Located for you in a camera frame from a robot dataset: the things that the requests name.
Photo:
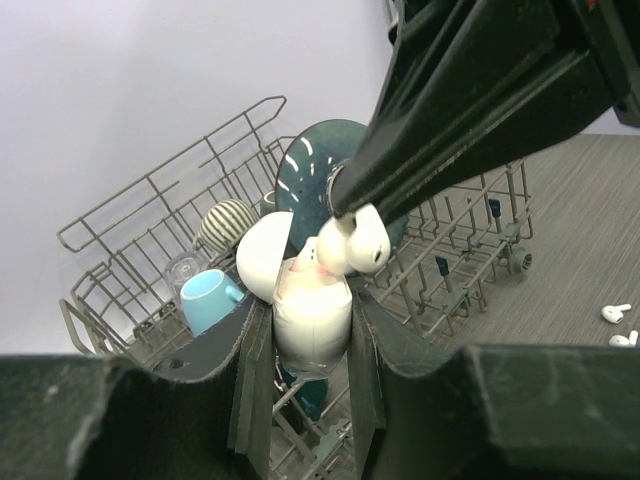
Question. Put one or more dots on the wire dish rack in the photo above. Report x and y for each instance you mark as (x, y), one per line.
(249, 202)

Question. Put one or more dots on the striped ceramic mug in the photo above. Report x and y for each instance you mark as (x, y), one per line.
(224, 225)

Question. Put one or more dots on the light blue mug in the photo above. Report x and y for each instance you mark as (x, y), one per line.
(207, 298)

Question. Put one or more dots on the oval white charging case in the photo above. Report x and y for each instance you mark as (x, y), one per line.
(312, 313)

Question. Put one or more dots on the small white-rimmed bowl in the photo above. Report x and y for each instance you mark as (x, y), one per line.
(267, 204)

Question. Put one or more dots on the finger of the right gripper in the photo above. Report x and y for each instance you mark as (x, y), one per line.
(446, 116)
(441, 25)

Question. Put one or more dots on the large teal plate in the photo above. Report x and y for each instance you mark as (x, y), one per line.
(304, 170)

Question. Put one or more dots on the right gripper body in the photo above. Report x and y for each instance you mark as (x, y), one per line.
(609, 30)

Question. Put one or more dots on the white stem earbud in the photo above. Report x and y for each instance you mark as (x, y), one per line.
(614, 314)
(622, 341)

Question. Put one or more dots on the dark teal mug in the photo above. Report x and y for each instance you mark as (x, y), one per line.
(311, 396)

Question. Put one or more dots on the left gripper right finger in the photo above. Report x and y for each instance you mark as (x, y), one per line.
(487, 411)

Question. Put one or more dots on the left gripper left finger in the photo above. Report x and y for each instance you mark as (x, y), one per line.
(203, 413)

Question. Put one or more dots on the clear glass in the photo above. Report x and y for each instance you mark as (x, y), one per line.
(181, 268)

